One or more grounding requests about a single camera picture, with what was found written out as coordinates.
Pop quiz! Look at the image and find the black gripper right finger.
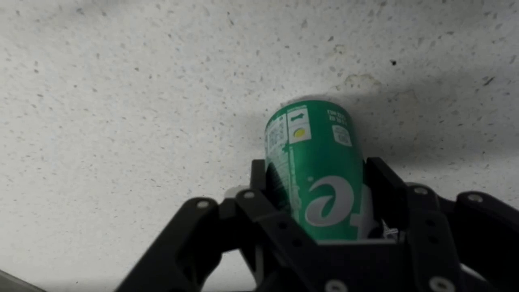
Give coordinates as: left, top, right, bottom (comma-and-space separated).
364, 155, 519, 292

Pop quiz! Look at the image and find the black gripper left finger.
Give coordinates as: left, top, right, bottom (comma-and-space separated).
115, 158, 325, 292

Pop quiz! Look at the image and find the green soda can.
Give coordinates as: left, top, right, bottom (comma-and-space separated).
262, 95, 379, 243

